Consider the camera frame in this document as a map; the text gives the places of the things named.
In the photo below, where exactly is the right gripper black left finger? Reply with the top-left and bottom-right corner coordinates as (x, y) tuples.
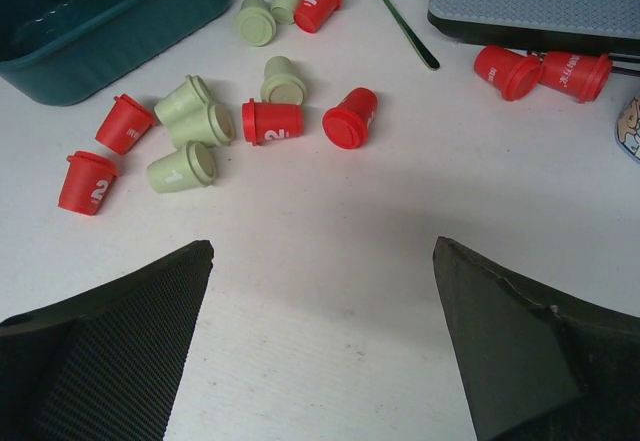
(1, 240), (214, 440)

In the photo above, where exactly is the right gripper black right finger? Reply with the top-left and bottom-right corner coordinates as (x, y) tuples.
(433, 237), (639, 440)

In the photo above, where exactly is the paper coffee cup black lid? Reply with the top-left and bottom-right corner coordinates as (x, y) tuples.
(615, 95), (640, 162)

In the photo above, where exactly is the teal storage basket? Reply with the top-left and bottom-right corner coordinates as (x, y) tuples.
(1, 0), (233, 106)

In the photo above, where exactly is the red capsule cluster bottom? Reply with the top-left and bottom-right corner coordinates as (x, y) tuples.
(58, 151), (119, 216)

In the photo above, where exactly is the red capsule cluster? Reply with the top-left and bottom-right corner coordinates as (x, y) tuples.
(95, 94), (155, 155)
(58, 151), (119, 216)
(241, 98), (304, 146)
(322, 87), (378, 150)

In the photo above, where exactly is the green capsule cluster lower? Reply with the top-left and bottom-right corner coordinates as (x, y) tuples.
(146, 141), (217, 194)

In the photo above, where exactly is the green capsule cluster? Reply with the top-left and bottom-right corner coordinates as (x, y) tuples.
(260, 56), (307, 106)
(146, 141), (217, 194)
(168, 103), (236, 148)
(154, 75), (216, 126)

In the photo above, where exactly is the red capsule cluster left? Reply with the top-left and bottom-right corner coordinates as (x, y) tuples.
(95, 94), (155, 155)

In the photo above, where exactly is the green capsule cluster middle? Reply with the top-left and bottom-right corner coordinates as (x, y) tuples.
(168, 103), (236, 148)

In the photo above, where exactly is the green capsule cluster top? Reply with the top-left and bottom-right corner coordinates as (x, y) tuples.
(154, 75), (216, 126)

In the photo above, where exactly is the red capsule by cooker left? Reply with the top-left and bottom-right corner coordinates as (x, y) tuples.
(474, 46), (543, 101)

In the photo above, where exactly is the red capsule by cooker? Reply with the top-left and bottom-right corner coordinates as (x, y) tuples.
(474, 46), (543, 101)
(540, 51), (613, 103)

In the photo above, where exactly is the red capsule by cooker right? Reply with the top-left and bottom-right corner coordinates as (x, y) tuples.
(540, 51), (613, 103)

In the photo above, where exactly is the red capsule cluster middle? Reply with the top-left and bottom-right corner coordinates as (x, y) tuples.
(241, 98), (304, 146)

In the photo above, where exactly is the red capsule cluster right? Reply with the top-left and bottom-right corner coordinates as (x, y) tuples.
(322, 87), (378, 150)

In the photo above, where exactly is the long dark spoon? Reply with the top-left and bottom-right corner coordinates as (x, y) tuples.
(382, 0), (440, 71)

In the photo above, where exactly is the green capsule upper cluster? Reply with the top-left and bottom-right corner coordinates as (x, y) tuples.
(260, 56), (307, 106)

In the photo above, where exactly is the green capsule beside board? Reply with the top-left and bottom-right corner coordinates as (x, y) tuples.
(236, 0), (277, 47)

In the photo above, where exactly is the red capsule near board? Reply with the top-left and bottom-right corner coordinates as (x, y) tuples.
(294, 0), (343, 34)

